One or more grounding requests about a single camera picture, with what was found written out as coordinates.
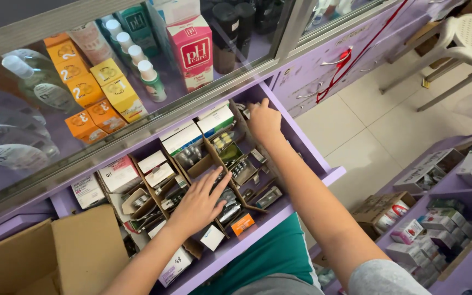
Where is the person's grey sleeve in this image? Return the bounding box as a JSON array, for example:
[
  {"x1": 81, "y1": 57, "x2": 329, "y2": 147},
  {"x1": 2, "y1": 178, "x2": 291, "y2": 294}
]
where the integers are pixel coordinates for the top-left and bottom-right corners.
[{"x1": 347, "y1": 259, "x2": 433, "y2": 295}]

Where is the white medicine box green stripe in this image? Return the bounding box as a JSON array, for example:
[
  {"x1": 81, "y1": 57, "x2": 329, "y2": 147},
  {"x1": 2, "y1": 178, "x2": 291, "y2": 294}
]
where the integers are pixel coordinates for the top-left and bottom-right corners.
[{"x1": 160, "y1": 122, "x2": 204, "y2": 157}]

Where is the small white medicine box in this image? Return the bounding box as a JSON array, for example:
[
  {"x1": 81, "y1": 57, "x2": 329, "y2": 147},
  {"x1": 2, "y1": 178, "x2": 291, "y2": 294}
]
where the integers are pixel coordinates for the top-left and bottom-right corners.
[{"x1": 199, "y1": 224, "x2": 226, "y2": 252}]

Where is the silver blister pack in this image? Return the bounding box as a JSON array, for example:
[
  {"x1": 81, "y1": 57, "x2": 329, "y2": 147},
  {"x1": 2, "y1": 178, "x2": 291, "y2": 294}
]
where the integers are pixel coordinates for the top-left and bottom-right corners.
[
  {"x1": 255, "y1": 186, "x2": 283, "y2": 210},
  {"x1": 175, "y1": 144, "x2": 205, "y2": 169},
  {"x1": 216, "y1": 189, "x2": 243, "y2": 225}
]

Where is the plain white medicine box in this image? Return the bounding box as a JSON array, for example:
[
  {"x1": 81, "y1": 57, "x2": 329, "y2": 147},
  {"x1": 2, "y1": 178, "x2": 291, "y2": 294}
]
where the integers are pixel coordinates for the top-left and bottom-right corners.
[
  {"x1": 138, "y1": 149, "x2": 168, "y2": 174},
  {"x1": 144, "y1": 163, "x2": 176, "y2": 189}
]

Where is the dark capsule blister pack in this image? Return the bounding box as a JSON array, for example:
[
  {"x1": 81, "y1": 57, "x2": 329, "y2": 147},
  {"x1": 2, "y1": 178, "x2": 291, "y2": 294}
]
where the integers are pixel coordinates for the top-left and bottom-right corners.
[{"x1": 226, "y1": 158, "x2": 250, "y2": 181}]

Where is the person's teal shirt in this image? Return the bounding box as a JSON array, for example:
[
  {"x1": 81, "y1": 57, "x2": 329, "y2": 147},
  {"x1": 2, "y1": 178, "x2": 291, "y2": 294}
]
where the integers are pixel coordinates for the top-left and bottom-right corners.
[{"x1": 189, "y1": 212, "x2": 323, "y2": 295}]

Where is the clear bottle with white cap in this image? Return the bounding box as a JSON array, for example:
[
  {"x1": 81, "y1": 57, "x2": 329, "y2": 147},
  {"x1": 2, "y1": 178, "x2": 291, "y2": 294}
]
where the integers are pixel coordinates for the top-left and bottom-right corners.
[{"x1": 2, "y1": 49, "x2": 83, "y2": 116}]

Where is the stack of orange boxes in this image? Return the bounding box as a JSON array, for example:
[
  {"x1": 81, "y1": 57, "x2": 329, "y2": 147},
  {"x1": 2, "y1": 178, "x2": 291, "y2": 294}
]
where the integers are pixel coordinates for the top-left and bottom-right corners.
[{"x1": 43, "y1": 33, "x2": 128, "y2": 145}]

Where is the white plastic stool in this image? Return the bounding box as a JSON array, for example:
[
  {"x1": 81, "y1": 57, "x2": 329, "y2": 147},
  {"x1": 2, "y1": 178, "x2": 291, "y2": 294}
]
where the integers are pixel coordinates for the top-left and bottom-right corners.
[{"x1": 379, "y1": 13, "x2": 472, "y2": 112}]

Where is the pink tall carton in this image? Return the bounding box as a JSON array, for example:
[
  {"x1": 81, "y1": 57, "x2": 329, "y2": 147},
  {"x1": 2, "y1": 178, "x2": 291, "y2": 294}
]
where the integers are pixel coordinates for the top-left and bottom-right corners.
[{"x1": 166, "y1": 16, "x2": 215, "y2": 93}]

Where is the purple wooden drawer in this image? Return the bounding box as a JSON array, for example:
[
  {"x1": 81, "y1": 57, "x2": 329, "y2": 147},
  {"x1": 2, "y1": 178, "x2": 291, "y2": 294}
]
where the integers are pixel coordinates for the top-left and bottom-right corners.
[{"x1": 49, "y1": 82, "x2": 347, "y2": 295}]

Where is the row of large clear bottles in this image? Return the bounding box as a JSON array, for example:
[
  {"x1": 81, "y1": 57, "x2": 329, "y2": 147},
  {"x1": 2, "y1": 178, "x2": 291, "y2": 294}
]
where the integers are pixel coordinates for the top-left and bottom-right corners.
[{"x1": 0, "y1": 85, "x2": 61, "y2": 175}]

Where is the person's left hand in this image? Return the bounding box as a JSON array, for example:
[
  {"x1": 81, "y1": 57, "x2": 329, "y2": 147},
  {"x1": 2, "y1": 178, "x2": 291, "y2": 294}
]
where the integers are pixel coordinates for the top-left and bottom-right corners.
[{"x1": 166, "y1": 166, "x2": 233, "y2": 239}]

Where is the group of dark bottles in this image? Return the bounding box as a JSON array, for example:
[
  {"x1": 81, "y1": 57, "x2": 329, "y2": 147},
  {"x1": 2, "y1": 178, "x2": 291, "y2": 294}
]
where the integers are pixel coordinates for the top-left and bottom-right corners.
[{"x1": 201, "y1": 0, "x2": 287, "y2": 75}]

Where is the teal bottle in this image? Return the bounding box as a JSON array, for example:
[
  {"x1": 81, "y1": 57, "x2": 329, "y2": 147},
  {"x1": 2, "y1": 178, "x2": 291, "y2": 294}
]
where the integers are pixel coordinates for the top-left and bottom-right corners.
[{"x1": 115, "y1": 4, "x2": 160, "y2": 58}]

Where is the pale pink tube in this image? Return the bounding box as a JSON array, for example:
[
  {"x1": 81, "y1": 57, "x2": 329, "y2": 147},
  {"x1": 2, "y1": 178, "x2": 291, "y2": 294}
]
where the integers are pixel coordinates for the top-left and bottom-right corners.
[{"x1": 67, "y1": 21, "x2": 114, "y2": 66}]

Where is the white medicine box purple print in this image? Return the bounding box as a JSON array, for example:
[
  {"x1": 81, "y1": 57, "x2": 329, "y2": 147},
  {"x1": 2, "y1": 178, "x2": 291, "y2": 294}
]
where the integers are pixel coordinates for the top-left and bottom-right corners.
[{"x1": 157, "y1": 246, "x2": 194, "y2": 288}]

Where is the small orange medicine box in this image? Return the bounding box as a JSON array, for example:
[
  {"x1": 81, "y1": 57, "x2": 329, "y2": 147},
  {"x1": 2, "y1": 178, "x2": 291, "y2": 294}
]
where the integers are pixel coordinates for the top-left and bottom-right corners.
[{"x1": 231, "y1": 213, "x2": 256, "y2": 237}]

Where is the white medicine box blue stripe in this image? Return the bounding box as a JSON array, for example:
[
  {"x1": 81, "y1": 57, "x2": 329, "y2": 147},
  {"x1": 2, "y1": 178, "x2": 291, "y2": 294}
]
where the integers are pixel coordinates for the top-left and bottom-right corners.
[{"x1": 196, "y1": 104, "x2": 235, "y2": 138}]

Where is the green bottle with white cap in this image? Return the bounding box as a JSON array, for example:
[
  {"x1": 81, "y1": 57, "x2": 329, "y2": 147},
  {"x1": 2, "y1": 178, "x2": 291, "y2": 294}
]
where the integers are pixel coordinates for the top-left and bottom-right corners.
[
  {"x1": 137, "y1": 60, "x2": 168, "y2": 103},
  {"x1": 115, "y1": 31, "x2": 135, "y2": 55},
  {"x1": 127, "y1": 44, "x2": 147, "y2": 69},
  {"x1": 105, "y1": 18, "x2": 124, "y2": 42}
]

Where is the person's right hand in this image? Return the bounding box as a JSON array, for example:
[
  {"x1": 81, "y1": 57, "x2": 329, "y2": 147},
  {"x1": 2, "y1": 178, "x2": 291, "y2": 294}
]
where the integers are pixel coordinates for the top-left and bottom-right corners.
[{"x1": 246, "y1": 98, "x2": 283, "y2": 145}]

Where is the white medicine box black print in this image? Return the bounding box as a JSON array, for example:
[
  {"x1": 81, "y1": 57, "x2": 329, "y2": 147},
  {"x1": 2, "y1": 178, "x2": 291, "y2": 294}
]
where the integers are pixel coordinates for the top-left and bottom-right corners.
[{"x1": 70, "y1": 174, "x2": 106, "y2": 210}]

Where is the yellow box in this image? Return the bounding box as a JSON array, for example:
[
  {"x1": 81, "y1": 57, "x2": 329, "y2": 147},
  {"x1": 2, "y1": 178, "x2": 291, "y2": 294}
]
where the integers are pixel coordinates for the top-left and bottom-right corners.
[
  {"x1": 90, "y1": 58, "x2": 125, "y2": 87},
  {"x1": 102, "y1": 77, "x2": 149, "y2": 124}
]

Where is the yellow pill blister pack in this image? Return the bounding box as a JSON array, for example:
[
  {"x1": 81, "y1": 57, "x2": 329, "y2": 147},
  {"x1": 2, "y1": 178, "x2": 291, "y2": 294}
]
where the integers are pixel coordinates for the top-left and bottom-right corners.
[{"x1": 211, "y1": 131, "x2": 234, "y2": 151}]

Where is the glass display cabinet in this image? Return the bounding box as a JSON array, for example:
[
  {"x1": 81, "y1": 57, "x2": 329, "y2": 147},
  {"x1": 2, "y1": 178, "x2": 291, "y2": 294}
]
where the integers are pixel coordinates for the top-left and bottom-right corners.
[{"x1": 0, "y1": 0, "x2": 400, "y2": 224}]

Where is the purple cabinet with drawer handles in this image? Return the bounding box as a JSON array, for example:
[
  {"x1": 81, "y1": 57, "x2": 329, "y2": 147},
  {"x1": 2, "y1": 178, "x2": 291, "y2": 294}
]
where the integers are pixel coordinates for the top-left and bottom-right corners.
[{"x1": 269, "y1": 0, "x2": 468, "y2": 119}]

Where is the brown cardboard box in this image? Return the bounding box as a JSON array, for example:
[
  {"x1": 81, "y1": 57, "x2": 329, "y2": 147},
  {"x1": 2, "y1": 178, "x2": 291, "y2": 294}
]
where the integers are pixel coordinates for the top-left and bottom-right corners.
[{"x1": 0, "y1": 204, "x2": 130, "y2": 295}]

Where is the red ribbon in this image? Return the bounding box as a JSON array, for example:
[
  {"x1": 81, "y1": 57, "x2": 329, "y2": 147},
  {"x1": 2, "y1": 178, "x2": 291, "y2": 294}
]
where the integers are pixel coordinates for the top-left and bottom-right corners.
[{"x1": 315, "y1": 0, "x2": 409, "y2": 104}]

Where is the white medicine box pink stripe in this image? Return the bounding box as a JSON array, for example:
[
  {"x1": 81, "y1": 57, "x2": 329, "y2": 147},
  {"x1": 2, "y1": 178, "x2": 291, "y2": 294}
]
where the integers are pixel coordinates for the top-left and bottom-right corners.
[{"x1": 98, "y1": 155, "x2": 142, "y2": 194}]

